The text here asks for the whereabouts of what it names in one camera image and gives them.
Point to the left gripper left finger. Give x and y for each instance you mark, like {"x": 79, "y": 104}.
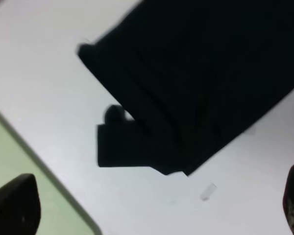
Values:
{"x": 20, "y": 208}

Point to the black short sleeve shirt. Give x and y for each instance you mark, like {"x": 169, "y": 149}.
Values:
{"x": 189, "y": 77}

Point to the clear tape piece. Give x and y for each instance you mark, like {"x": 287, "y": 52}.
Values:
{"x": 206, "y": 194}

